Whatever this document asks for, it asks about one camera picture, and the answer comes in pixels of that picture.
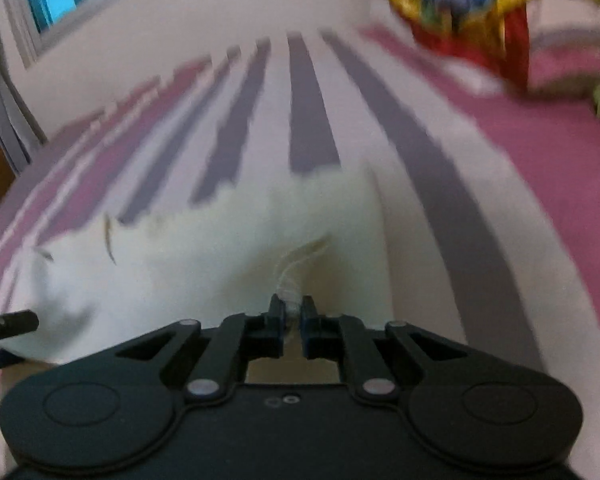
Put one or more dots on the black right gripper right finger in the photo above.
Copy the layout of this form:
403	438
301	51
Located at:
347	342

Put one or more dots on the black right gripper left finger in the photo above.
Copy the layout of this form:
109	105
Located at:
239	340

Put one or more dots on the white knit sweater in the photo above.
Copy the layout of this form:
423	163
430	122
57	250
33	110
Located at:
320	235

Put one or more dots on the pink grey striped bedspread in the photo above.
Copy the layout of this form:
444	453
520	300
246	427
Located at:
491	204

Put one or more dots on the striped pink pillow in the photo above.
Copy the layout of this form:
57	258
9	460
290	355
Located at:
564	47

